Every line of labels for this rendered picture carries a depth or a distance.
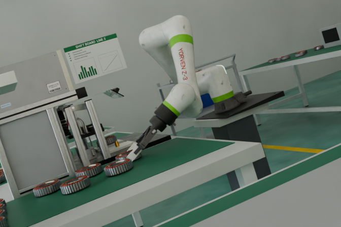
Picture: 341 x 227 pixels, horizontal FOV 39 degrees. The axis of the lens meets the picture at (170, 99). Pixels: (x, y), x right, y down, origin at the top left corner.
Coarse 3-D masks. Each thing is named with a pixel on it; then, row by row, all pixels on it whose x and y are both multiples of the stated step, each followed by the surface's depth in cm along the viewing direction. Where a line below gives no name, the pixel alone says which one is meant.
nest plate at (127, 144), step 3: (126, 141) 248; (129, 141) 244; (132, 141) 240; (120, 144) 244; (123, 144) 240; (126, 144) 236; (129, 144) 235; (111, 147) 244; (114, 147) 240; (117, 147) 236; (120, 147) 234; (123, 147) 234; (111, 150) 232; (114, 150) 233; (117, 150) 233
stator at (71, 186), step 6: (72, 180) 182; (78, 180) 176; (84, 180) 176; (60, 186) 177; (66, 186) 174; (72, 186) 174; (78, 186) 175; (84, 186) 175; (66, 192) 175; (72, 192) 174
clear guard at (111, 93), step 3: (108, 90) 257; (111, 90) 259; (99, 93) 256; (105, 93) 278; (108, 93) 273; (111, 93) 268; (114, 93) 264; (117, 93) 259; (90, 96) 254; (111, 96) 279; (114, 96) 274; (117, 96) 269; (120, 96) 265; (123, 96) 260; (81, 99) 252; (72, 102) 251; (63, 105) 249
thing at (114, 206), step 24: (240, 144) 165; (192, 168) 153; (216, 168) 152; (0, 192) 239; (120, 192) 152; (144, 192) 144; (168, 192) 146; (72, 216) 141; (96, 216) 139; (120, 216) 141
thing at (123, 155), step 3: (129, 150) 209; (123, 153) 208; (126, 153) 208; (129, 153) 208; (117, 156) 204; (120, 156) 201; (123, 156) 200; (126, 156) 199; (138, 156) 202; (141, 156) 204; (117, 159) 202; (120, 159) 200; (135, 159) 200
